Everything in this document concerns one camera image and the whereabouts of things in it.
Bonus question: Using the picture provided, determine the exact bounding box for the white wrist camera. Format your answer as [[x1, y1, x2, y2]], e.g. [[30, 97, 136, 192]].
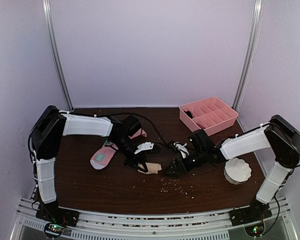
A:
[[134, 142, 154, 155], [173, 142, 190, 159]]

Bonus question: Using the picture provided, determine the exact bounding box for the left circuit board with leds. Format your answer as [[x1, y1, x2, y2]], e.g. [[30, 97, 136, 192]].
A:
[[43, 222, 65, 239]]

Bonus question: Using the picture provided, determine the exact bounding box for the circuit board with leds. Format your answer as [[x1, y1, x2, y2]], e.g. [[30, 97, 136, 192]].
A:
[[43, 222, 65, 239], [244, 222, 265, 238]]

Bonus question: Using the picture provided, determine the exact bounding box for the left aluminium frame post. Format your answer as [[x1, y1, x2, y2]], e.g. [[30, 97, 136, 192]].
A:
[[42, 0, 74, 111]]

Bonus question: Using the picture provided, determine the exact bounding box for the striped beige maroon sock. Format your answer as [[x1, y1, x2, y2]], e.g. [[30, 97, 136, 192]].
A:
[[137, 162, 162, 175]]

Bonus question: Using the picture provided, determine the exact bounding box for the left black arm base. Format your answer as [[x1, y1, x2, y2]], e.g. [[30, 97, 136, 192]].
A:
[[35, 208, 80, 227]]

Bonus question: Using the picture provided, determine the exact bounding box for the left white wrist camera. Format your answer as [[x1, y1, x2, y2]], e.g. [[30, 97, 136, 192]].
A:
[[134, 142, 154, 155]]

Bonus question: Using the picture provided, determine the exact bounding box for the white scalloped bowl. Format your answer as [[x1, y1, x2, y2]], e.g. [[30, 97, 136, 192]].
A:
[[223, 158, 252, 185]]

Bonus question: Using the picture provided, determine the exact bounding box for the pink patterned sock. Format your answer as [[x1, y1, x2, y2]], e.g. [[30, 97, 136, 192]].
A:
[[90, 140, 145, 170]]

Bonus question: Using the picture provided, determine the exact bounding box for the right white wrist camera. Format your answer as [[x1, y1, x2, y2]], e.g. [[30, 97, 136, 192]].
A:
[[173, 142, 190, 159]]

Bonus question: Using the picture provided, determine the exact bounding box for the pink divided organizer tray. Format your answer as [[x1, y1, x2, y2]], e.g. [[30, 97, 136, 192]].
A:
[[179, 96, 239, 136]]

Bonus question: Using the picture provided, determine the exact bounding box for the aluminium front rail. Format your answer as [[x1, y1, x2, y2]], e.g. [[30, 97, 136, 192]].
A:
[[8, 197, 299, 240]]

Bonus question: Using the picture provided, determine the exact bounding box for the right aluminium frame post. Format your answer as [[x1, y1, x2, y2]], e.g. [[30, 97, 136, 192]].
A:
[[232, 0, 264, 111]]

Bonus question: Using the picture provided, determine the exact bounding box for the aluminium frame post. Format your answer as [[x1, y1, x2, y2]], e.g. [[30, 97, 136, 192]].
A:
[[232, 0, 264, 111], [42, 0, 74, 111]]

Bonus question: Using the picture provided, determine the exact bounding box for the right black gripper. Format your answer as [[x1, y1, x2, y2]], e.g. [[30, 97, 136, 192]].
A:
[[163, 148, 208, 178]]

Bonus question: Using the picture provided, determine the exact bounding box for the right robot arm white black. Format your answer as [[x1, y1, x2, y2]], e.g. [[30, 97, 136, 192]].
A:
[[163, 114, 300, 221]]

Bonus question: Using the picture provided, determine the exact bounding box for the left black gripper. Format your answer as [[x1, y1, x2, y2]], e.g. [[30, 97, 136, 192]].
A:
[[111, 136, 149, 173]]

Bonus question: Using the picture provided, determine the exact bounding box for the black item in tray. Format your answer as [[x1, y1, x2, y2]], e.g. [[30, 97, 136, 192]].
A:
[[184, 110, 194, 119]]

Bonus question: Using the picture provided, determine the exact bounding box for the right circuit board with leds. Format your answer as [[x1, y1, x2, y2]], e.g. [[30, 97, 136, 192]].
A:
[[244, 222, 265, 238]]

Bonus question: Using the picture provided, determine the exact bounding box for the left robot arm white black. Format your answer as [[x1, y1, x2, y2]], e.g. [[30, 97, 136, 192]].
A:
[[28, 105, 161, 222]]

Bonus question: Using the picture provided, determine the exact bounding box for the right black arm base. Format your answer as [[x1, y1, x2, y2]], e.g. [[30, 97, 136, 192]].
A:
[[228, 206, 273, 226]]

